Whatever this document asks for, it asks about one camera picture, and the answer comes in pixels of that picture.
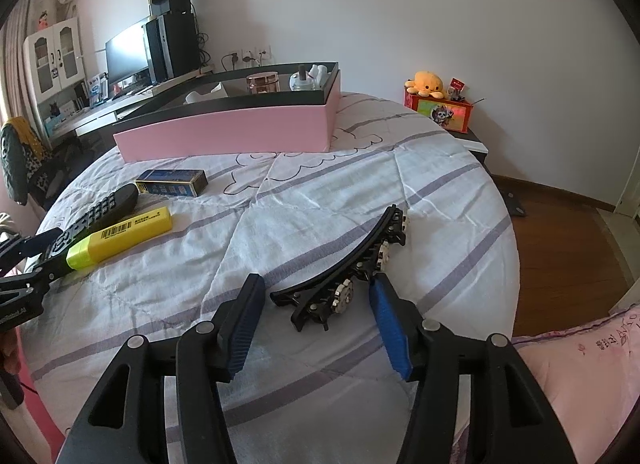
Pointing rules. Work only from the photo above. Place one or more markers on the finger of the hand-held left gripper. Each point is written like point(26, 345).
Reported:
point(30, 286)
point(25, 246)

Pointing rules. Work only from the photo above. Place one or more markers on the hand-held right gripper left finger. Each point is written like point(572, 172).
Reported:
point(245, 339)

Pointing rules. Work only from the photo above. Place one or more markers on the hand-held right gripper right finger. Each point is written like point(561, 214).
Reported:
point(392, 329)

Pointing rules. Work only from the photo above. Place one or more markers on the black flowered hair clip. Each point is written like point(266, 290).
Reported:
point(350, 264)

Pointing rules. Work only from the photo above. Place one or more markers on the black remote control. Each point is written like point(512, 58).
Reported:
point(107, 204)

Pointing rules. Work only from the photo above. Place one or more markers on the yellow highlighter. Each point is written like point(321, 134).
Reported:
point(125, 234)

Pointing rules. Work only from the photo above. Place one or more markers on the pink storage box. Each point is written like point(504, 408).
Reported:
point(225, 132)

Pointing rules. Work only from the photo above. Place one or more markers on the small white box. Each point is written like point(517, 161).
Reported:
point(207, 93)

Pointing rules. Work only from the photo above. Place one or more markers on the rose gold jar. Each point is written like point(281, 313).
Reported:
point(263, 83)

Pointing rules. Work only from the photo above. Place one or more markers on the clear glass bottle with wick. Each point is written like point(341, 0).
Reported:
point(301, 82)

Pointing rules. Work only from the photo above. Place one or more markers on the white duck figurine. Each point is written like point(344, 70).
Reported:
point(317, 73)

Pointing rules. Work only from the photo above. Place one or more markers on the person's left hand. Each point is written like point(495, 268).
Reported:
point(7, 354)

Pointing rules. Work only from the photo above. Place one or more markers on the white desk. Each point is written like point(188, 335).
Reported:
point(95, 117)

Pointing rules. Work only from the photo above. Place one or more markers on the small dark blue box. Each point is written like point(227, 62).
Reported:
point(170, 186)

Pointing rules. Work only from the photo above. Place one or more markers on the blue printed box on desk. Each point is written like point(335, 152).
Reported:
point(97, 89)

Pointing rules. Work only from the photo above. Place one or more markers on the pink pillow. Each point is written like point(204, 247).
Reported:
point(575, 384)

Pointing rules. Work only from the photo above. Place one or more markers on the white glass-door cabinet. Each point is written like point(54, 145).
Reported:
point(52, 57)

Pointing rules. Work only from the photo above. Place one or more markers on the beige curtain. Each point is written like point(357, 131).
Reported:
point(20, 44)

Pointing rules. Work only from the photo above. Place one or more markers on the red printed box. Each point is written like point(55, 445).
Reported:
point(440, 114)

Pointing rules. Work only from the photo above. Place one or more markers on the black monitor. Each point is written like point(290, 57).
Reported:
point(127, 52)

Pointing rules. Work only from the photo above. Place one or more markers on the orange octopus plush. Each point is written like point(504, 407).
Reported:
point(426, 83)

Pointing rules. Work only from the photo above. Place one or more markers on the black computer tower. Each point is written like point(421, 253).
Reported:
point(172, 47)

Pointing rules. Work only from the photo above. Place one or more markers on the small toy figurine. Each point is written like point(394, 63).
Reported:
point(456, 88)

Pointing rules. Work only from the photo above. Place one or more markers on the white wall outlets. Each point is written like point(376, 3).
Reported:
point(250, 55)

